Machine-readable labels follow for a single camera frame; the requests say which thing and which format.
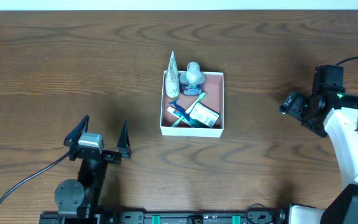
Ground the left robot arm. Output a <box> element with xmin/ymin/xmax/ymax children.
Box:
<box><xmin>55</xmin><ymin>115</ymin><xmax>132</xmax><ymax>223</ymax></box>

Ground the green white toothbrush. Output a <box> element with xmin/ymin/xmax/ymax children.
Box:
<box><xmin>185</xmin><ymin>91</ymin><xmax>208</xmax><ymax>115</ymax></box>

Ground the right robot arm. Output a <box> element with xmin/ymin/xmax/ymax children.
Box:
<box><xmin>278</xmin><ymin>65</ymin><xmax>358</xmax><ymax>223</ymax></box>

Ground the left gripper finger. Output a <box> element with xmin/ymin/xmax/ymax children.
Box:
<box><xmin>63</xmin><ymin>115</ymin><xmax>90</xmax><ymax>146</ymax></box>
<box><xmin>117</xmin><ymin>121</ymin><xmax>132</xmax><ymax>154</ymax></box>

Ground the dark blue pump bottle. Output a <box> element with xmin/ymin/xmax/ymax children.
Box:
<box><xmin>180</xmin><ymin>62</ymin><xmax>206</xmax><ymax>96</ymax></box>

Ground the white box with pink interior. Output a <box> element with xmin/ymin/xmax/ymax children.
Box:
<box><xmin>160</xmin><ymin>70</ymin><xmax>225</xmax><ymax>138</ymax></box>

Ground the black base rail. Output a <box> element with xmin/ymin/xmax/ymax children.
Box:
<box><xmin>39</xmin><ymin>203</ymin><xmax>289</xmax><ymax>224</ymax></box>

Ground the white cream tube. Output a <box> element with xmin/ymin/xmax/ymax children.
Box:
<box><xmin>165</xmin><ymin>51</ymin><xmax>180</xmax><ymax>98</ymax></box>

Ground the blue disposable razor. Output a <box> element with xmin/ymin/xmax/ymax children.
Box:
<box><xmin>169</xmin><ymin>98</ymin><xmax>191</xmax><ymax>121</ymax></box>

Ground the green toothpaste tube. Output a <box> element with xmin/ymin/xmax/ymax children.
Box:
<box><xmin>167</xmin><ymin>106</ymin><xmax>196</xmax><ymax>128</ymax></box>

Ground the green soap bar box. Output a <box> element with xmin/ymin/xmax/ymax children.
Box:
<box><xmin>190</xmin><ymin>103</ymin><xmax>220</xmax><ymax>128</ymax></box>

